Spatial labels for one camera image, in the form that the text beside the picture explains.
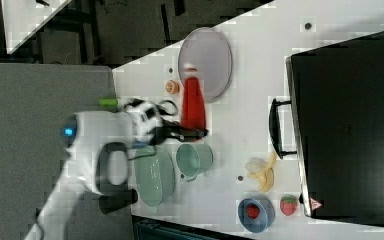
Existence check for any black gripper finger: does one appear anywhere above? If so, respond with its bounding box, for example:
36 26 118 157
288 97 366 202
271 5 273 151
180 129 208 140

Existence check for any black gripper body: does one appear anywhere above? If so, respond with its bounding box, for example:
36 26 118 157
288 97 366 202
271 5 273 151
149 120 184 146

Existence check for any red plush ketchup bottle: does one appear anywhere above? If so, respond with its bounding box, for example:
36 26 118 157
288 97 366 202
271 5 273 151
180 64 206 130

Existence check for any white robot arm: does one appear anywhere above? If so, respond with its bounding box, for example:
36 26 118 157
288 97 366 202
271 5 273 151
24 98 208 240

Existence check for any grey oval plate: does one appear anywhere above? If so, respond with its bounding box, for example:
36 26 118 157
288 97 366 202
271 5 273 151
178 27 233 103

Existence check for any green mug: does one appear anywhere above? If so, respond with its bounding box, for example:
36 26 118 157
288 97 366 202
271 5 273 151
176 142 213 182

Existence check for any orange slice toy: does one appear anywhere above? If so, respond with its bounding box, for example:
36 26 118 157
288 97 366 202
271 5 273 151
165 80 180 94

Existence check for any green oval bowl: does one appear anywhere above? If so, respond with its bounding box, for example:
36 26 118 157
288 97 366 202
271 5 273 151
134 147 175 207

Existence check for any green marker on gripper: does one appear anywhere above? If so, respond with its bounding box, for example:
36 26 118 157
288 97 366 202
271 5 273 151
99 98 118 107

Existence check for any peeled banana toy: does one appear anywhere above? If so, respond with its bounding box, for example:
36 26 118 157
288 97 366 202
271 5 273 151
245 151 277 193

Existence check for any black cylinder on table edge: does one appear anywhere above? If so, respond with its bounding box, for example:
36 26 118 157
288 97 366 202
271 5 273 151
99 189 138 214

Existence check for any red strawberry in bowl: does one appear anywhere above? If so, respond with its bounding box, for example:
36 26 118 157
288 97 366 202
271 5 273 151
246 204 260 219

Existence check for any blue bowl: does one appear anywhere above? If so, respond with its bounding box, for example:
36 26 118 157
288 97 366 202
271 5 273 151
237 196 275 233

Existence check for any red strawberry toy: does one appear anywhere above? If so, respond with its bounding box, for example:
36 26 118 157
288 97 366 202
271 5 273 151
280 195 298 216

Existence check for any black oven appliance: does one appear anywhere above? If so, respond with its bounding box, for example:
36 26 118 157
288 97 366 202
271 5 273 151
285 31 384 227

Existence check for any white table in background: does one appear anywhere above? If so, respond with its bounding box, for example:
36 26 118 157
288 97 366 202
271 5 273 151
0 0 73 54

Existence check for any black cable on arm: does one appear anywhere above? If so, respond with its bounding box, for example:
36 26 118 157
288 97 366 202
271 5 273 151
123 98 179 161

